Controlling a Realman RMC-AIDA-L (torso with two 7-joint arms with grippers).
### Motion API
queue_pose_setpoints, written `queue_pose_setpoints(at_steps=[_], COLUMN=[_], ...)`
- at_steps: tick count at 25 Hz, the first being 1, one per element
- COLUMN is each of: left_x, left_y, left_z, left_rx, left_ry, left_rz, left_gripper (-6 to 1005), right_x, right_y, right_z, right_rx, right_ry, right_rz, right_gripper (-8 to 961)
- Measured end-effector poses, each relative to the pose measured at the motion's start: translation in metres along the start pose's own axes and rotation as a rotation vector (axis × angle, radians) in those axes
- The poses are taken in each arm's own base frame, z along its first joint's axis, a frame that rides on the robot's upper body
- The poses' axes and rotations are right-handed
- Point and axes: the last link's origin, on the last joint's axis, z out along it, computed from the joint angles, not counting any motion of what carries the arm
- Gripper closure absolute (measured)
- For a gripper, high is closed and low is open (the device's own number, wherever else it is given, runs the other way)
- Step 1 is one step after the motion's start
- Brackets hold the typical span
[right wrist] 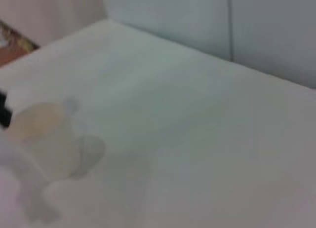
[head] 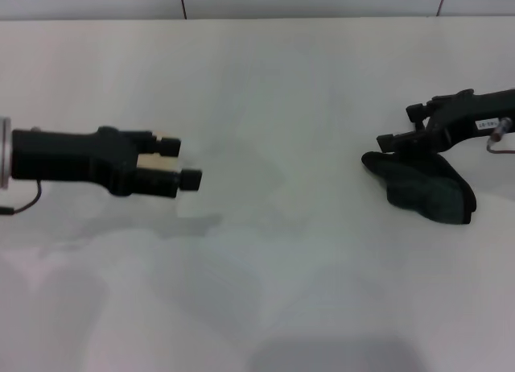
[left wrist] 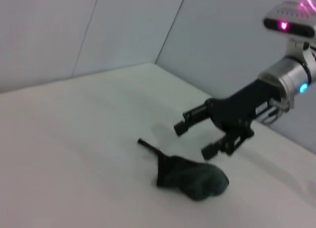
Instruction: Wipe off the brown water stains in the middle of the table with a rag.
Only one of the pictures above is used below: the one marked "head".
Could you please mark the dark blue rag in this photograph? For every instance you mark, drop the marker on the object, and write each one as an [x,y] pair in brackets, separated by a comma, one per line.
[426,191]

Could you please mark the white paper cup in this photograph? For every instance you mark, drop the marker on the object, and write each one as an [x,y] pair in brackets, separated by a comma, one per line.
[157,162]

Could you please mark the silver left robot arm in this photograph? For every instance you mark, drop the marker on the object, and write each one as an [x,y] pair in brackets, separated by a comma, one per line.
[5,154]

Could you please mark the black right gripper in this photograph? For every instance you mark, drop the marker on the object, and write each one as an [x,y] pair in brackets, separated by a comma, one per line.
[462,116]

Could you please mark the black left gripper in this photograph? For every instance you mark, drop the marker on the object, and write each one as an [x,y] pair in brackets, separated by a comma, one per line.
[72,156]

